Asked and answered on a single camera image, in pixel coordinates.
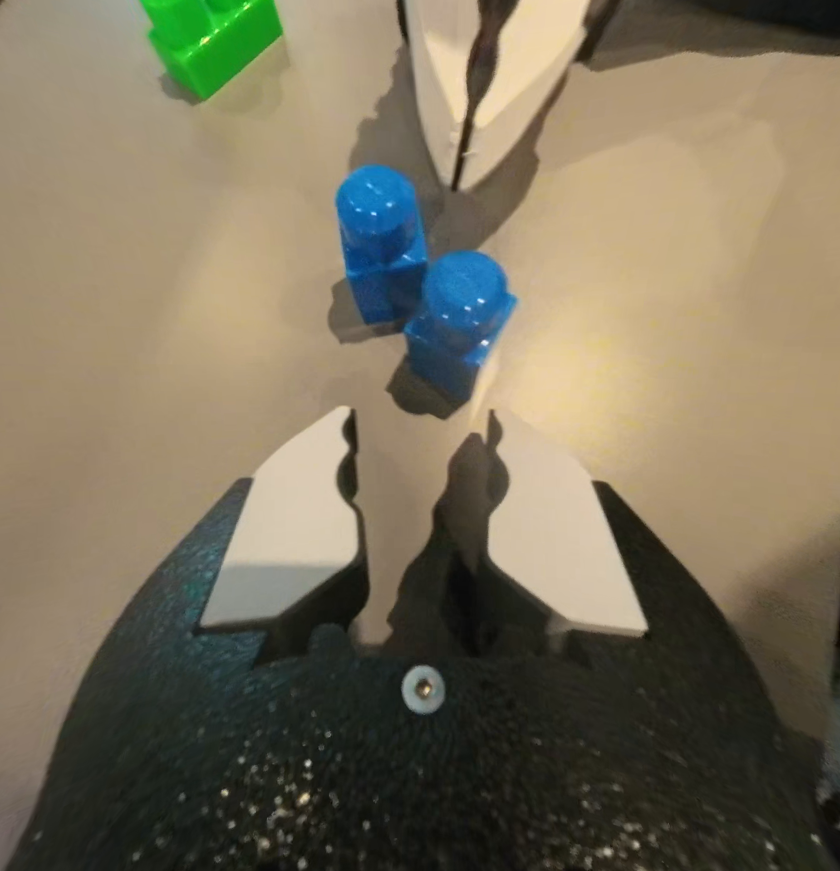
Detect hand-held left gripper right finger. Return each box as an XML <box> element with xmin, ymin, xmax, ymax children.
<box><xmin>486</xmin><ymin>408</ymin><xmax>649</xmax><ymax>641</ymax></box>

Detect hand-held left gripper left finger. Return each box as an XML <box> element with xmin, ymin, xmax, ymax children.
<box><xmin>198</xmin><ymin>406</ymin><xmax>368</xmax><ymax>630</ymax></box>

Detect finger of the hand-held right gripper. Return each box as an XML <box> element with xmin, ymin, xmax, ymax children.
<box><xmin>454</xmin><ymin>0</ymin><xmax>592</xmax><ymax>191</ymax></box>
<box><xmin>399</xmin><ymin>0</ymin><xmax>481</xmax><ymax>190</ymax></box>

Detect blue single-stud mega block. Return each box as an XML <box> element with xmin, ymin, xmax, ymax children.
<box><xmin>334</xmin><ymin>163</ymin><xmax>429</xmax><ymax>334</ymax></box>
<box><xmin>404</xmin><ymin>250</ymin><xmax>518</xmax><ymax>402</ymax></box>

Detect green two-stud mega block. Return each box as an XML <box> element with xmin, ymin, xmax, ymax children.
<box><xmin>139</xmin><ymin>0</ymin><xmax>285</xmax><ymax>103</ymax></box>

